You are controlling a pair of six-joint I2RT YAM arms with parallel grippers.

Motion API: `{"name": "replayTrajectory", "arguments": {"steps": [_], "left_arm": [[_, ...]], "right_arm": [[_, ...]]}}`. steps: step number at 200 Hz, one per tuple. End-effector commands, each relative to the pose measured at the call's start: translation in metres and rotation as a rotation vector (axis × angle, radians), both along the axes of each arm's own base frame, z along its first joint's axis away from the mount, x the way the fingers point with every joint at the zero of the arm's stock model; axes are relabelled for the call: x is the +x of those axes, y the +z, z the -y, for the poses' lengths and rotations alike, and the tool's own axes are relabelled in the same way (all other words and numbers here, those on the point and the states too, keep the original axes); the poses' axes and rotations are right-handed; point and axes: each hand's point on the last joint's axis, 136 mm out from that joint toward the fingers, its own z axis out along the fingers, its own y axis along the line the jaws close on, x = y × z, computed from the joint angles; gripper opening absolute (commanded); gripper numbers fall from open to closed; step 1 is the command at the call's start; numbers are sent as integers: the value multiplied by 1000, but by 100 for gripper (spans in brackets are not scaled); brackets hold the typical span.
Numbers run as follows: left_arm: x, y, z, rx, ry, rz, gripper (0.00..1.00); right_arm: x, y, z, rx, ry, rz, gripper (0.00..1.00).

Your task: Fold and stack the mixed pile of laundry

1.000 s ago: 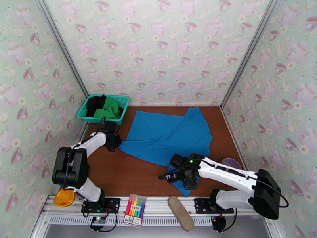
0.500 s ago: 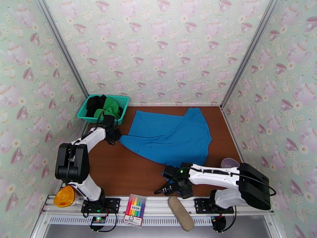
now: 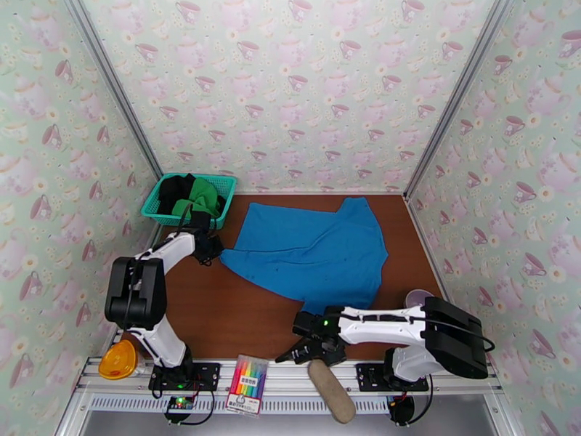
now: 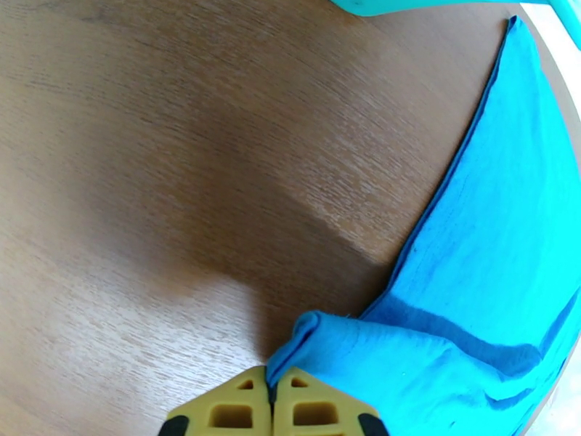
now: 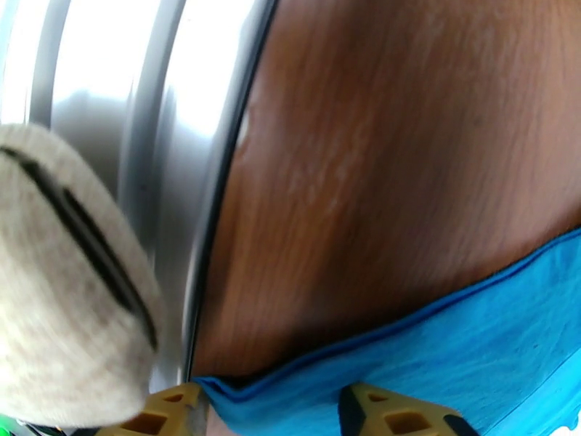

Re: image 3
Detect green garment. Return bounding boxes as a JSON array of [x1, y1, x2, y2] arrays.
[[172, 173, 224, 220]]

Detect black garment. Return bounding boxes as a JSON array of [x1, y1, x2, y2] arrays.
[[156, 174, 197, 218]]

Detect blue t-shirt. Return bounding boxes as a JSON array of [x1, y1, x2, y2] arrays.
[[219, 197, 390, 315]]

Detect teal plastic laundry basket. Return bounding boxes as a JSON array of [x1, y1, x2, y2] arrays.
[[140, 173, 238, 230]]

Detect beige oblong stone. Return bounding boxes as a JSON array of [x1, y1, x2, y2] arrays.
[[307, 358, 357, 424]]

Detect pack of coloured highlighters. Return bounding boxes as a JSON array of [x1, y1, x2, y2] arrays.
[[225, 354, 269, 415]]

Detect purple bowl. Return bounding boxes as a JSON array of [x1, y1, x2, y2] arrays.
[[405, 289, 432, 310]]

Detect small circuit board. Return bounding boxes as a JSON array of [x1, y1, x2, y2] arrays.
[[165, 395, 196, 413]]

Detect orange translucent plastic lid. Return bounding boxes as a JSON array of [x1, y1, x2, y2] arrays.
[[99, 339, 138, 382]]

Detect aluminium front rail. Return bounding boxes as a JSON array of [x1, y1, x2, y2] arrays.
[[74, 356, 503, 395]]

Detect perforated metal cable tray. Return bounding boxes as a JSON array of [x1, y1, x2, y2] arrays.
[[86, 393, 396, 415]]

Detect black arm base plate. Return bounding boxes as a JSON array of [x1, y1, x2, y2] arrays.
[[355, 363, 430, 392], [148, 362, 221, 394]]

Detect aluminium frame post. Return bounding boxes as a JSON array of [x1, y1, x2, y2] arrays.
[[404, 0, 519, 202], [61, 0, 164, 179]]

